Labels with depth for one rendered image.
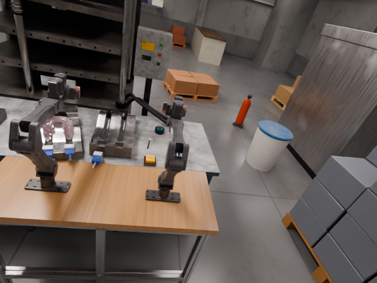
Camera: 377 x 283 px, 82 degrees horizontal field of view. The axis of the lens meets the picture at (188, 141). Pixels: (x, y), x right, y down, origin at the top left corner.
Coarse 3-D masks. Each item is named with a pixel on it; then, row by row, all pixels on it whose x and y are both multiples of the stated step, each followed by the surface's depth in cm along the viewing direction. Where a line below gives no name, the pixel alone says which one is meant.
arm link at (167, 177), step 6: (174, 156) 97; (174, 162) 95; (180, 162) 95; (168, 168) 96; (174, 168) 96; (180, 168) 96; (162, 174) 117; (168, 174) 105; (174, 174) 105; (162, 180) 115; (168, 180) 114
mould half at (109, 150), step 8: (104, 112) 161; (104, 120) 157; (112, 120) 159; (120, 120) 160; (128, 120) 162; (96, 128) 152; (112, 128) 155; (128, 128) 159; (96, 136) 143; (112, 136) 147; (128, 136) 152; (96, 144) 136; (112, 144) 140; (128, 144) 144; (104, 152) 141; (112, 152) 141; (120, 152) 142; (128, 152) 143
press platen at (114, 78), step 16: (0, 48) 189; (16, 48) 198; (32, 48) 207; (48, 48) 218; (64, 48) 230; (80, 48) 243; (16, 64) 177; (32, 64) 179; (48, 64) 185; (64, 64) 193; (80, 64) 202; (96, 64) 213; (112, 64) 223; (112, 80) 195
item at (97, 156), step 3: (93, 153) 134; (96, 153) 135; (99, 153) 135; (102, 153) 136; (93, 156) 134; (96, 156) 134; (99, 156) 134; (102, 156) 138; (93, 159) 131; (96, 159) 132; (99, 159) 133; (93, 162) 132; (96, 162) 132; (99, 162) 134; (93, 165) 129; (93, 168) 128
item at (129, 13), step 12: (0, 0) 200; (132, 0) 160; (132, 12) 220; (132, 24) 226; (12, 36) 219; (132, 36) 233; (132, 48) 241; (120, 72) 186; (120, 84) 192; (120, 96) 197; (120, 108) 202
